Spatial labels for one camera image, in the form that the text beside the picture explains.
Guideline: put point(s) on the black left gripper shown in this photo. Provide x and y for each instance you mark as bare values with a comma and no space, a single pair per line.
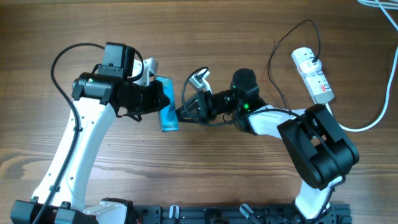
159,100

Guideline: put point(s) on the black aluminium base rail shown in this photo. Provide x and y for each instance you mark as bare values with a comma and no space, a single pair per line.
268,214

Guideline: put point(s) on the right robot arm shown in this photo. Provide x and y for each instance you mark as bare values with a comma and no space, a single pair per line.
321,151

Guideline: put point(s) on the teal Galaxy smartphone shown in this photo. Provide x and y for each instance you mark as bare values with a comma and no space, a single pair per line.
167,116

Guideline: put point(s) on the white USB charger plug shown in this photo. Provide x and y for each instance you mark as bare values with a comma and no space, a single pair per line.
308,66

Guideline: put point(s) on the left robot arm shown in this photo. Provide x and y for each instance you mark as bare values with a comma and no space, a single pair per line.
95,101

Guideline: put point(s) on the white power strip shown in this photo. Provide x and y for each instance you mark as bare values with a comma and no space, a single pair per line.
316,82

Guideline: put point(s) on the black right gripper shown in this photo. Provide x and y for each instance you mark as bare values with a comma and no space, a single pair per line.
205,101

